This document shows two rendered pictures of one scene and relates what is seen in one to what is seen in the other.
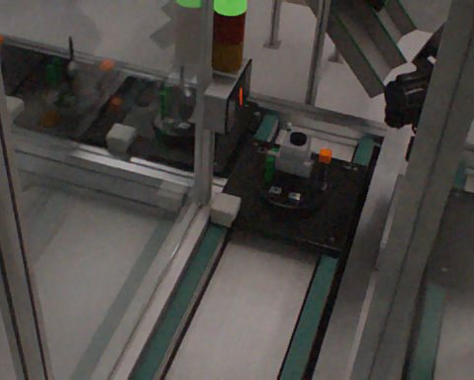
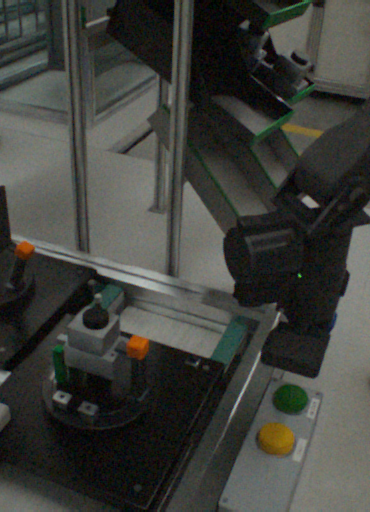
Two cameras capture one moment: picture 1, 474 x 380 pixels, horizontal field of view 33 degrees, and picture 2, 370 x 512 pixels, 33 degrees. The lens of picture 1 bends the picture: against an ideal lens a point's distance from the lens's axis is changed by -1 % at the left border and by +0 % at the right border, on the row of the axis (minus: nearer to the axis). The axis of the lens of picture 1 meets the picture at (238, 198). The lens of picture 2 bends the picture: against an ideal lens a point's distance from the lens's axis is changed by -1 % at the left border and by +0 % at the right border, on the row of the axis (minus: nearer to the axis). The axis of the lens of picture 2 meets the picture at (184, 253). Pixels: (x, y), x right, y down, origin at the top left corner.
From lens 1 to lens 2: 0.76 m
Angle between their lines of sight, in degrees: 11
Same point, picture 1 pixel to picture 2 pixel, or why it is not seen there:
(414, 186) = not seen: outside the picture
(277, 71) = (156, 238)
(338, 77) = not seen: hidden behind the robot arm
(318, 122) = (173, 297)
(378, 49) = (265, 208)
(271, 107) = (115, 275)
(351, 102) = not seen: hidden behind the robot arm
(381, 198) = (238, 415)
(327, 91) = (210, 262)
